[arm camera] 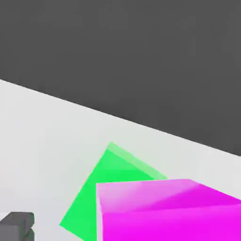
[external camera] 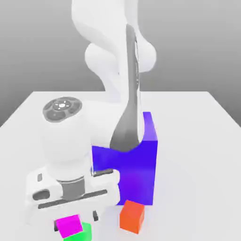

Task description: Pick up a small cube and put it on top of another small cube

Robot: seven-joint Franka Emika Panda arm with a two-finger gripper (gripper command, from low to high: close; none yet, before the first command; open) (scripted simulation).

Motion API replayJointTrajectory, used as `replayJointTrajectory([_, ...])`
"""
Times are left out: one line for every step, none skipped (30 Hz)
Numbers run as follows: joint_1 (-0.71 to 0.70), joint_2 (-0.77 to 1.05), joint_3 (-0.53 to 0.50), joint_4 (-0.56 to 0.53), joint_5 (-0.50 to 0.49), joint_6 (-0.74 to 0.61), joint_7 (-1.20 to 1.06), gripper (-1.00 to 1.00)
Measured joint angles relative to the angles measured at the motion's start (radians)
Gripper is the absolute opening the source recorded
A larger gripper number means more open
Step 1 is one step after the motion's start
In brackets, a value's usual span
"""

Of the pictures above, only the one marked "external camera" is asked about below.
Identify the small green cube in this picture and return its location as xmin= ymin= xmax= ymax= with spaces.
xmin=63 ymin=222 xmax=92 ymax=241

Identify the small orange cube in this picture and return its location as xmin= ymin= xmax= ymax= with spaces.
xmin=119 ymin=200 xmax=146 ymax=235

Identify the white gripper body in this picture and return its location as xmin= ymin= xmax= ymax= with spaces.
xmin=24 ymin=185 xmax=121 ymax=225

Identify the small magenta cube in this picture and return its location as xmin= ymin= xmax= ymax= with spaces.
xmin=56 ymin=214 xmax=84 ymax=239

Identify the large blue box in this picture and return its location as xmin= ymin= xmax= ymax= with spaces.
xmin=91 ymin=111 xmax=158 ymax=206

